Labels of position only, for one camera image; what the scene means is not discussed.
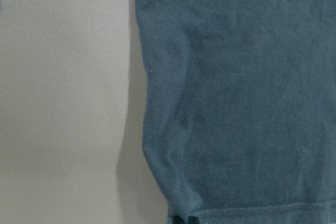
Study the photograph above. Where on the black printed t-shirt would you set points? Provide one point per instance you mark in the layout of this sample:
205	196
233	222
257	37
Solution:
239	124

